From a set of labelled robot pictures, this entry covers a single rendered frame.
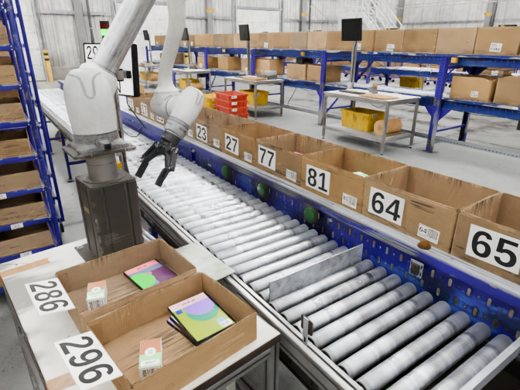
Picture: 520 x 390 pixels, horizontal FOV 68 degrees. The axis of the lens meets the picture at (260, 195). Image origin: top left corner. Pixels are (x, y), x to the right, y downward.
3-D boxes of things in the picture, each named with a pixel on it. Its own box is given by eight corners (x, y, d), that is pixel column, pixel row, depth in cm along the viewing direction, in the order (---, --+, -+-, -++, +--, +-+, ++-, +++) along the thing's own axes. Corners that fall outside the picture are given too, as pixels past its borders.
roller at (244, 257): (217, 270, 156) (217, 259, 155) (313, 235, 184) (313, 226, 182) (223, 275, 153) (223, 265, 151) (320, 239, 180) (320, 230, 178)
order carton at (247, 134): (221, 152, 253) (220, 127, 246) (258, 146, 268) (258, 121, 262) (254, 168, 223) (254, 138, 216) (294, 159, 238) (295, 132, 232)
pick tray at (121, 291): (59, 297, 132) (53, 272, 128) (162, 259, 154) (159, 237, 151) (85, 343, 111) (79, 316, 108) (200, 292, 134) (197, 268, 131)
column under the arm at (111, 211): (96, 275, 144) (80, 193, 132) (74, 248, 162) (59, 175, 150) (159, 252, 160) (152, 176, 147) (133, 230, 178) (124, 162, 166)
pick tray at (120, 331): (90, 351, 109) (83, 323, 105) (203, 295, 133) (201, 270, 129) (135, 419, 89) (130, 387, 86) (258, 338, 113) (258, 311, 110)
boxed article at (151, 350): (162, 350, 109) (161, 337, 107) (162, 378, 100) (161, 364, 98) (141, 353, 107) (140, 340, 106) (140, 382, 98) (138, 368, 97)
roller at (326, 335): (300, 347, 117) (301, 335, 115) (407, 289, 144) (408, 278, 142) (311, 358, 113) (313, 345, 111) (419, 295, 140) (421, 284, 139)
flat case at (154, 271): (149, 299, 128) (149, 295, 127) (123, 275, 141) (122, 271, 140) (184, 282, 137) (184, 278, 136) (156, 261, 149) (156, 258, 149)
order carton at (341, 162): (299, 188, 192) (301, 155, 186) (341, 176, 208) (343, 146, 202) (360, 215, 162) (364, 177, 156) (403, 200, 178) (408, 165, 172)
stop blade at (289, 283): (268, 303, 133) (268, 282, 130) (360, 262, 158) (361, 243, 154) (269, 304, 133) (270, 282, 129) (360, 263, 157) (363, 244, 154)
